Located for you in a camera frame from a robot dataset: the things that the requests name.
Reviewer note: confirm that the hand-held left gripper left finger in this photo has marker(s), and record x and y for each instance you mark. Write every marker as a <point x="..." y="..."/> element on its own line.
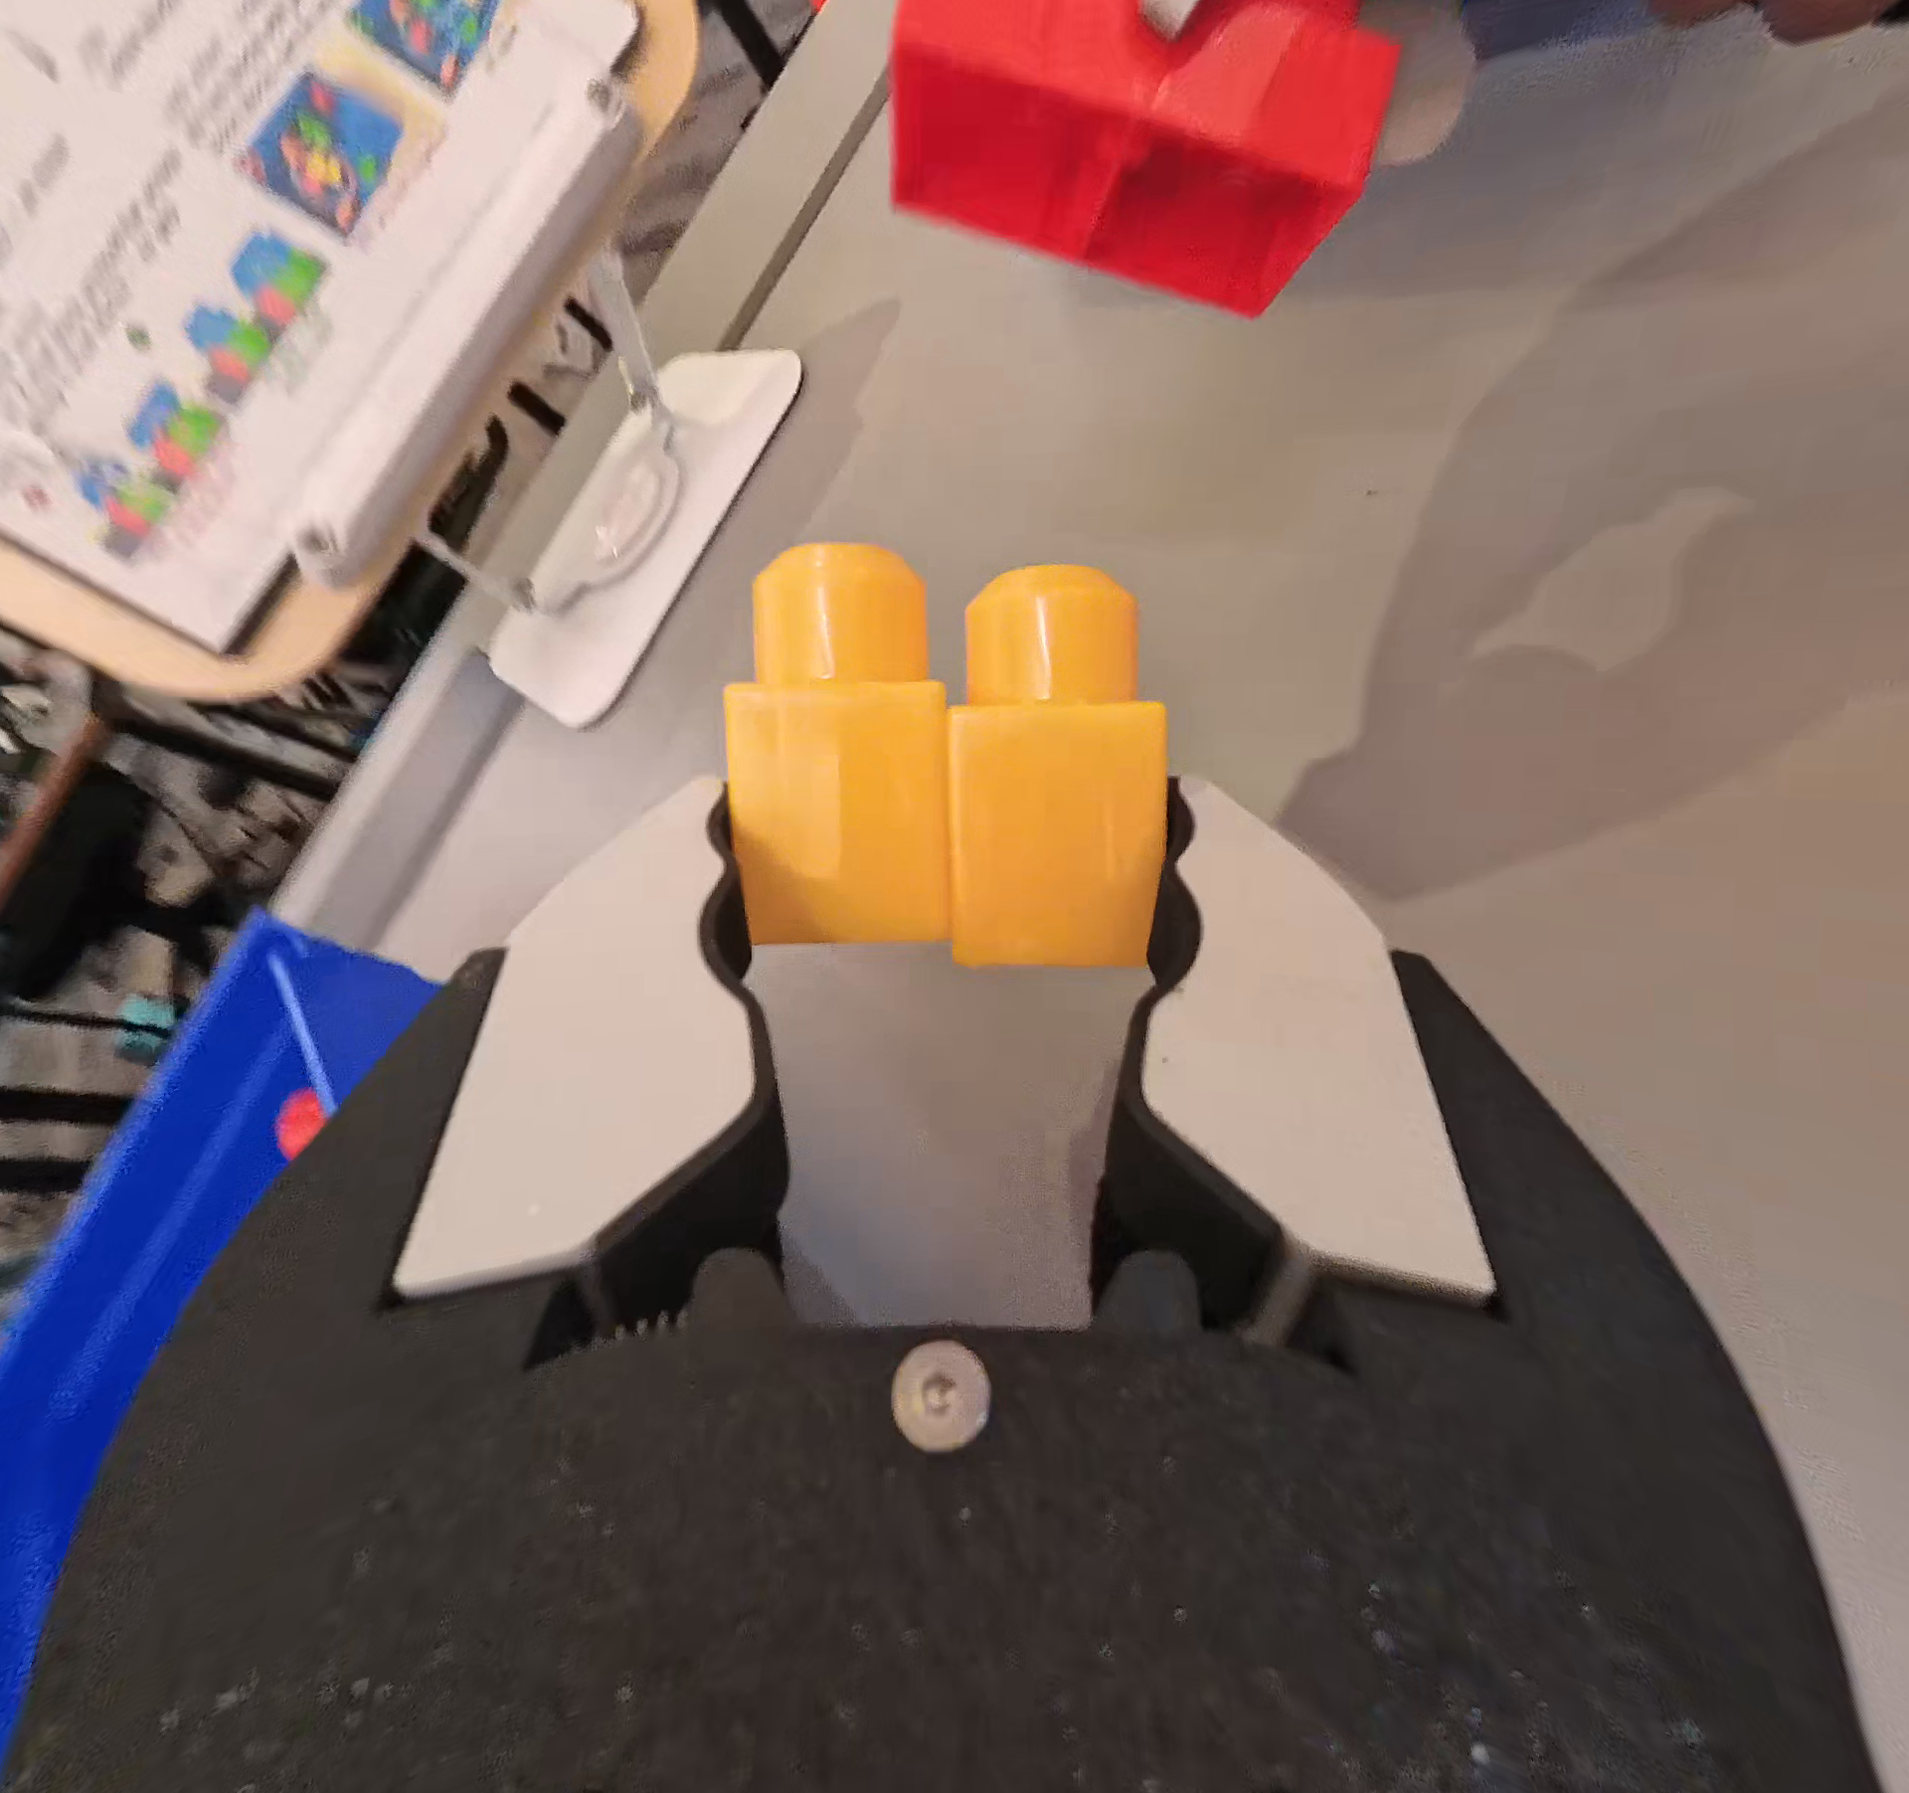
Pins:
<point x="597" y="1076"/>

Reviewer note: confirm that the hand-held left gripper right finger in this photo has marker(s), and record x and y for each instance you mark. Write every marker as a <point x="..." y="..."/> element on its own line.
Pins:
<point x="1298" y="1076"/>

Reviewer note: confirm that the red toy block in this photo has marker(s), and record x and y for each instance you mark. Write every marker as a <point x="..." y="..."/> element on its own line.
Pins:
<point x="1045" y="79"/>
<point x="300" y="1126"/>

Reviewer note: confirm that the yellow toy block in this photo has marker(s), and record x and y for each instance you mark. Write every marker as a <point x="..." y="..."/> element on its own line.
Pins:
<point x="835" y="809"/>
<point x="1058" y="841"/>

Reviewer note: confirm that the blue plastic storage bin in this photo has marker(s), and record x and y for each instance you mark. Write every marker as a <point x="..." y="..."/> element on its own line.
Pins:
<point x="151" y="1224"/>

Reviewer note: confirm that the grey desk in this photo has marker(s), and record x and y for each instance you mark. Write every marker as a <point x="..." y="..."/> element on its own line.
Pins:
<point x="1492" y="1000"/>

